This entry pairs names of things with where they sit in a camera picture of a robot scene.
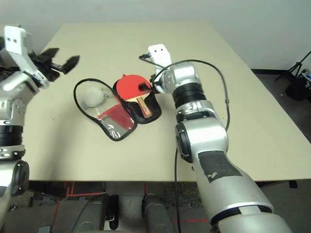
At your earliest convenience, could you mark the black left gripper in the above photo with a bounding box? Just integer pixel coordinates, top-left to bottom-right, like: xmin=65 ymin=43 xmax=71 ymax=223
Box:
xmin=29 ymin=48 xmax=81 ymax=82

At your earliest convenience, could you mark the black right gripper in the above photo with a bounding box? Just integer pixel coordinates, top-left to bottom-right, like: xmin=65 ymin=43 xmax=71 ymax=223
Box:
xmin=138 ymin=73 xmax=159 ymax=96

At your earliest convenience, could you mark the red ping-pong paddle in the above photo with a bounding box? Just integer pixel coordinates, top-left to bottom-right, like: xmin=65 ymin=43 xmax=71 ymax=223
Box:
xmin=116 ymin=74 xmax=153 ymax=119

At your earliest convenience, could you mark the red black paddle case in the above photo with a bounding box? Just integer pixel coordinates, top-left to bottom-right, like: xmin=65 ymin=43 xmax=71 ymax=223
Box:
xmin=74 ymin=74 xmax=162 ymax=142

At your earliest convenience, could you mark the white fluffy zipper pull ball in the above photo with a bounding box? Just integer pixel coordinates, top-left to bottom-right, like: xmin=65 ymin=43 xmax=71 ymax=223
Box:
xmin=82 ymin=87 xmax=105 ymax=109

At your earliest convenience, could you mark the grey robot right leg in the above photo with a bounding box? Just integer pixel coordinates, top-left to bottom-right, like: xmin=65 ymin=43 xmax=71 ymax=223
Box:
xmin=142 ymin=193 xmax=177 ymax=233

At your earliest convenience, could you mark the grey robot leg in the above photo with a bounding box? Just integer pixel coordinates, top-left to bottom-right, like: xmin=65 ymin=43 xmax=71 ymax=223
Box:
xmin=142 ymin=193 xmax=177 ymax=233
xmin=72 ymin=193 xmax=110 ymax=233

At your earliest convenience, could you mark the grey robot left leg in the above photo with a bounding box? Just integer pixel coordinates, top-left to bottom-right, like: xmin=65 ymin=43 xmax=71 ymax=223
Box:
xmin=72 ymin=193 xmax=110 ymax=233

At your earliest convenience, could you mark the black tripod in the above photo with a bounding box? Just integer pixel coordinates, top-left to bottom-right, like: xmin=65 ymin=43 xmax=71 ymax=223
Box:
xmin=274 ymin=50 xmax=311 ymax=81

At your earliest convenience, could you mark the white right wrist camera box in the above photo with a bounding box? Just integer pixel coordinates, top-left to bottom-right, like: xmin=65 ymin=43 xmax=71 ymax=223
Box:
xmin=148 ymin=44 xmax=173 ymax=70

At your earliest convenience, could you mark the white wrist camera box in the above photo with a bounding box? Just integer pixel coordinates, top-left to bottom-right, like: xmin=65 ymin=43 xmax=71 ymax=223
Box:
xmin=148 ymin=44 xmax=173 ymax=70
xmin=3 ymin=25 xmax=49 ymax=89

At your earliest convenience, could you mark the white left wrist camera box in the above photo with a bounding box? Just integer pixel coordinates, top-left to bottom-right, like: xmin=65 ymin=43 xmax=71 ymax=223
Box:
xmin=3 ymin=25 xmax=49 ymax=89

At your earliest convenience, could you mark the black hanging arm cable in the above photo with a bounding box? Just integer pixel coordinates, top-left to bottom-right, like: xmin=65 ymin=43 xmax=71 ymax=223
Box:
xmin=174 ymin=147 xmax=182 ymax=233

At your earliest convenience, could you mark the black hanging strap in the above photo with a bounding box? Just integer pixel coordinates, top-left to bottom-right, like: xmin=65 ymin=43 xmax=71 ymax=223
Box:
xmin=105 ymin=194 xmax=120 ymax=230

